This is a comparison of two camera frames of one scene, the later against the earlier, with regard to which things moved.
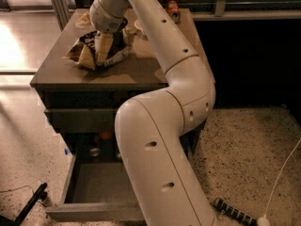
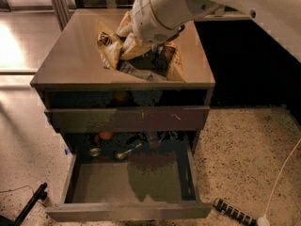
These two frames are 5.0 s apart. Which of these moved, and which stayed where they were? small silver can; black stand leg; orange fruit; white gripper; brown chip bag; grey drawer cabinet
Moved: brown chip bag; white gripper
Stayed: orange fruit; grey drawer cabinet; black stand leg; small silver can
